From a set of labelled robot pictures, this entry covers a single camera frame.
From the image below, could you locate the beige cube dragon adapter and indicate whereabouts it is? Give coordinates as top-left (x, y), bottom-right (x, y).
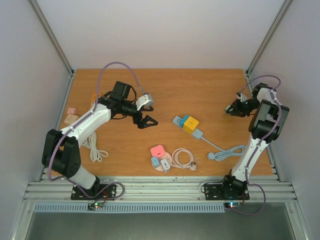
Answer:
top-left (63, 114), bottom-right (79, 125)

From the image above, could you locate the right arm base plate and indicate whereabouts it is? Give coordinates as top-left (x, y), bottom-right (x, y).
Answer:
top-left (204, 184), bottom-right (250, 201)

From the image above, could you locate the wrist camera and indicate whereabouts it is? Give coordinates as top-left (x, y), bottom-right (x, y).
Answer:
top-left (236, 91), bottom-right (248, 102)
top-left (135, 93), bottom-right (155, 111)

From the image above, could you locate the light blue power strip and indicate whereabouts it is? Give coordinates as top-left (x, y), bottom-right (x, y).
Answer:
top-left (172, 115), bottom-right (203, 140)

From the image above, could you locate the teal plug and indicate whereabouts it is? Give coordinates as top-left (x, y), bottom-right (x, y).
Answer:
top-left (179, 115), bottom-right (189, 128)

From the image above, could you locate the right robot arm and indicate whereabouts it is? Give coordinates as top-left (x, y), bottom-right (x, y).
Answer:
top-left (220, 83), bottom-right (290, 200)

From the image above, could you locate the grey slotted cable duct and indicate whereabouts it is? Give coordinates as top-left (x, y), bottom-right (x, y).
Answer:
top-left (34, 202), bottom-right (225, 214)

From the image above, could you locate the coral pink plug adapter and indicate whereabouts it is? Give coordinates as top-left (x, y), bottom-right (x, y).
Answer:
top-left (150, 144), bottom-right (166, 158)

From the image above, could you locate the white power strip cable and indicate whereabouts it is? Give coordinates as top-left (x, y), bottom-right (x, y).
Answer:
top-left (82, 132), bottom-right (109, 163)

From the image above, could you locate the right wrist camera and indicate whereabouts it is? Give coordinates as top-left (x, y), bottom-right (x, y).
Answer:
top-left (236, 91), bottom-right (248, 102)

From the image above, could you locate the white grey plug adapter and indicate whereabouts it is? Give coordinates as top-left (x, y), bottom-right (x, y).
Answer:
top-left (160, 159), bottom-right (171, 173)

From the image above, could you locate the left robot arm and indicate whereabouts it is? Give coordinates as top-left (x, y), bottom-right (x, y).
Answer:
top-left (41, 81), bottom-right (158, 199)

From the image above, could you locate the pink white coiled cable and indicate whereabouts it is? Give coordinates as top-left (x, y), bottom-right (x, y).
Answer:
top-left (170, 147), bottom-right (199, 172)

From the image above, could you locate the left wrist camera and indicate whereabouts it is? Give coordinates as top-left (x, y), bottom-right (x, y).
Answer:
top-left (135, 93), bottom-right (155, 111)

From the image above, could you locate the blue plug adapter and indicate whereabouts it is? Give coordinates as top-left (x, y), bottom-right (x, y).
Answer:
top-left (151, 156), bottom-right (160, 168)

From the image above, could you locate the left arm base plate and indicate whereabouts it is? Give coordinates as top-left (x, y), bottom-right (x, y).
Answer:
top-left (70, 184), bottom-right (117, 201)

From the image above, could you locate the round pink socket base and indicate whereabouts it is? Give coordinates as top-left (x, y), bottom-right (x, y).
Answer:
top-left (151, 152), bottom-right (173, 173)

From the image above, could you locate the yellow cube socket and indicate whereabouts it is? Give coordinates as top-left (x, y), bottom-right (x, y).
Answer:
top-left (183, 116), bottom-right (199, 135)

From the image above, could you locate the light blue cable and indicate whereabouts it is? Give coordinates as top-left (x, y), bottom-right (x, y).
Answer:
top-left (201, 136), bottom-right (247, 161)

